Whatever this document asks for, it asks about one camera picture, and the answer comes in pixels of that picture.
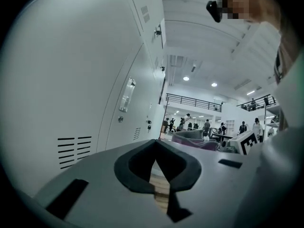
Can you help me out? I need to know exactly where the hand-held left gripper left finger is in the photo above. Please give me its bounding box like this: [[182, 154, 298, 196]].
[[33, 139, 171, 228]]

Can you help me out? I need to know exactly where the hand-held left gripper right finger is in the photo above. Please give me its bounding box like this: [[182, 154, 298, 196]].
[[155, 139, 262, 228]]

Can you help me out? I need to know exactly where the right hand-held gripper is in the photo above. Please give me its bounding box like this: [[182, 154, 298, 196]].
[[222, 129, 259, 156]]

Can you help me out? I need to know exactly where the purple grey cleaning cloth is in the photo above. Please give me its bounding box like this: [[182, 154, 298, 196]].
[[171, 129, 219, 152]]

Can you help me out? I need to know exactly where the grey metal locker door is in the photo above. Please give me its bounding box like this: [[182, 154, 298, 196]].
[[105, 45, 155, 149]]

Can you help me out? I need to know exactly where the white metal locker cabinet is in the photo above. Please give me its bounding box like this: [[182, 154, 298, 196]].
[[2, 0, 167, 198]]

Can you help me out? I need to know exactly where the white cubby shelf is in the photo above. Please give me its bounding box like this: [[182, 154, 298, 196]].
[[225, 119, 235, 133]]

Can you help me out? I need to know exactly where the black metal railing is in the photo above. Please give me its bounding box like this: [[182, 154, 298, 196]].
[[165, 93, 223, 113], [236, 94, 277, 111]]

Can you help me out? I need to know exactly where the wooden slat platform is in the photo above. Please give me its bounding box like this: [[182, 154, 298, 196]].
[[149, 167, 171, 215]]

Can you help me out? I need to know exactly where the person's head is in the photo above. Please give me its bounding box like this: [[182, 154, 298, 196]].
[[218, 0, 269, 23]]

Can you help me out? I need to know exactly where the recessed metal door handle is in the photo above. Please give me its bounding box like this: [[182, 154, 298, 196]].
[[119, 77, 137, 113]]

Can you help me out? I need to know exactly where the black head camera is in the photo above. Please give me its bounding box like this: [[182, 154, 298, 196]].
[[206, 0, 224, 23]]

